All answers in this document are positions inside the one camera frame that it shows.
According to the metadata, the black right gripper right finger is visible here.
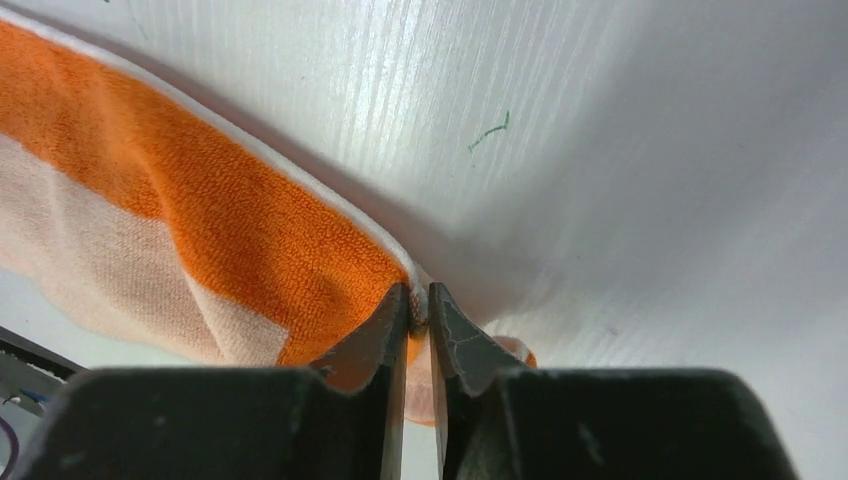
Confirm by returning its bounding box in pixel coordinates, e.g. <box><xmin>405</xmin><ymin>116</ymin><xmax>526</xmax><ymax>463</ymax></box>
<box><xmin>429</xmin><ymin>283</ymin><xmax>796</xmax><ymax>479</ymax></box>

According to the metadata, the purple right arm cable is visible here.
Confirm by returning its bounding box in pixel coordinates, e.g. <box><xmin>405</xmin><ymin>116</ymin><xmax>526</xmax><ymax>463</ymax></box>
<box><xmin>0</xmin><ymin>415</ymin><xmax>21</xmax><ymax>480</ymax></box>

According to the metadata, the orange white towel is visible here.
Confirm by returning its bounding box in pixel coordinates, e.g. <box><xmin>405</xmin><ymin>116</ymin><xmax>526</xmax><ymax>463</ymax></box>
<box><xmin>0</xmin><ymin>9</ymin><xmax>538</xmax><ymax>427</ymax></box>

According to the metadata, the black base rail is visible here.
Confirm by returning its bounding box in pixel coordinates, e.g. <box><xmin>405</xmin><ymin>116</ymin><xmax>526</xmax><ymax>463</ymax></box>
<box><xmin>1</xmin><ymin>327</ymin><xmax>86</xmax><ymax>417</ymax></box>

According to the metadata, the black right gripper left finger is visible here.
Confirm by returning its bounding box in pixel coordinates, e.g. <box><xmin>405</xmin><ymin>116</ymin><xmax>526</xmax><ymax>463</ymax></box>
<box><xmin>13</xmin><ymin>283</ymin><xmax>410</xmax><ymax>479</ymax></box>

